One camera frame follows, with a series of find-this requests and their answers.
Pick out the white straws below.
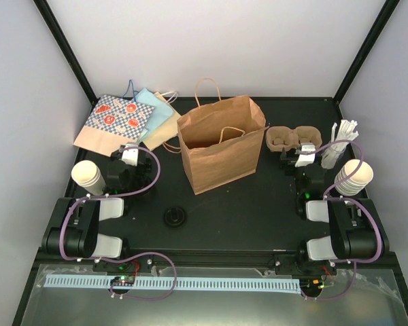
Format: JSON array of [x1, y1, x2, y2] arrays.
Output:
[[321, 120, 358, 170]]

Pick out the black lid stack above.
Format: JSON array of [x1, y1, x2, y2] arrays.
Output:
[[163, 206, 187, 229]]

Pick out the brown paper bag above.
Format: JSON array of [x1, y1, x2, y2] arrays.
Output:
[[163, 86, 267, 195]]

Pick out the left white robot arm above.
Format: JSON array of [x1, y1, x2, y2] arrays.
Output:
[[41, 149, 152, 271]]

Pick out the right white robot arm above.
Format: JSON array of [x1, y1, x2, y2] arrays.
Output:
[[279, 149, 390, 274]]

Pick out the far pulp cup carrier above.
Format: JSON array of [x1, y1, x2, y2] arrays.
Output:
[[265, 126, 322, 152]]

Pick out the tan paper bag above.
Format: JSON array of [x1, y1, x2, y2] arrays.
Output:
[[143, 92, 181, 150]]

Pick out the blue checkered paper bag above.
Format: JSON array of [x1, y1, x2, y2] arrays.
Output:
[[73, 95, 155, 156]]

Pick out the light blue paper bag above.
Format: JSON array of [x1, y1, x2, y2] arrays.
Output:
[[122, 79, 173, 142]]

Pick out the left paper cup stack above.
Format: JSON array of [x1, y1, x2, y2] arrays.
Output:
[[71, 160, 105, 196]]

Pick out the paper cup stack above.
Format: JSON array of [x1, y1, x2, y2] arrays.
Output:
[[71, 160, 105, 196], [335, 159, 374, 196]]

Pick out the right paper cup stack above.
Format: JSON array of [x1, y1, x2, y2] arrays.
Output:
[[335, 159, 374, 196]]

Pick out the small circuit board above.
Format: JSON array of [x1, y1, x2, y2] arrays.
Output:
[[109, 276, 135, 287]]

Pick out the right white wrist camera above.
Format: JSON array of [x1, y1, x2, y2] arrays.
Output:
[[295, 143, 316, 168]]

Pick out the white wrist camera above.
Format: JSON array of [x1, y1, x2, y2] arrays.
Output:
[[295, 143, 316, 168], [120, 143, 139, 166]]

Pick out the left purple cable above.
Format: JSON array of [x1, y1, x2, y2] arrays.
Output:
[[59, 146, 163, 262]]

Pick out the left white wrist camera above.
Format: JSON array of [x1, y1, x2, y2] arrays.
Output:
[[120, 143, 139, 166]]

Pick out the front purple cable loop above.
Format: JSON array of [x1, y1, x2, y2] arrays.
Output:
[[108, 251, 178, 302]]

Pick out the left black frame post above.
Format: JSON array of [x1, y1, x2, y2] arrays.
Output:
[[33, 0, 98, 107]]

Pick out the black frame post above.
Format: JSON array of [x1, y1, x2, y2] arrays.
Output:
[[33, 0, 98, 107], [333, 0, 400, 105]]

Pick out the light blue cable duct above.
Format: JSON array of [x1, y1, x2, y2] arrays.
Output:
[[44, 274, 301, 294]]

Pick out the right black frame post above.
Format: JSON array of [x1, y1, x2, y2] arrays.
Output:
[[333, 0, 400, 105]]

